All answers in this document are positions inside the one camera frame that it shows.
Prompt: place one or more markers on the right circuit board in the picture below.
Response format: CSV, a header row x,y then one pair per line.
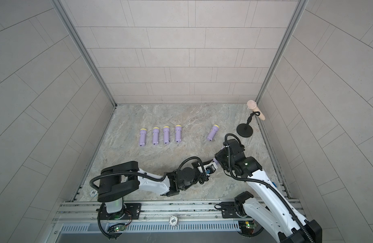
x,y
247,228

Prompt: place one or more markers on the left green circuit board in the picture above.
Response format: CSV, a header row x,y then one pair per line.
x,y
117,228

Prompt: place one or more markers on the purple flashlight horizontal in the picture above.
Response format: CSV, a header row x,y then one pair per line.
x,y
156,132

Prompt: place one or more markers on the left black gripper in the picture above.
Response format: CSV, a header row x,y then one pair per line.
x,y
204,179

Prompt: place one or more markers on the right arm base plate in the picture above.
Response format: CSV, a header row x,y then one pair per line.
x,y
231,209

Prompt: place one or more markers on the white round floor sticker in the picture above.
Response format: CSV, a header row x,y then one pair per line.
x,y
93,193

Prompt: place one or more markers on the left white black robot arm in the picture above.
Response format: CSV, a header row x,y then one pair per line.
x,y
115,182

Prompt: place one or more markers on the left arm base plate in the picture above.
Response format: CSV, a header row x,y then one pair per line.
x,y
131,211

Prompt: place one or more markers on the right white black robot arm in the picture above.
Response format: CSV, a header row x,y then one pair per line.
x,y
278,217

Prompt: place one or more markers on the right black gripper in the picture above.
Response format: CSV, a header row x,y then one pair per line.
x,y
219,155

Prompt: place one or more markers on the beige microphone on stand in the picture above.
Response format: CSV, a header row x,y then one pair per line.
x,y
252,105

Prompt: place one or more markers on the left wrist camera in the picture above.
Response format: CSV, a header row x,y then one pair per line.
x,y
210,168

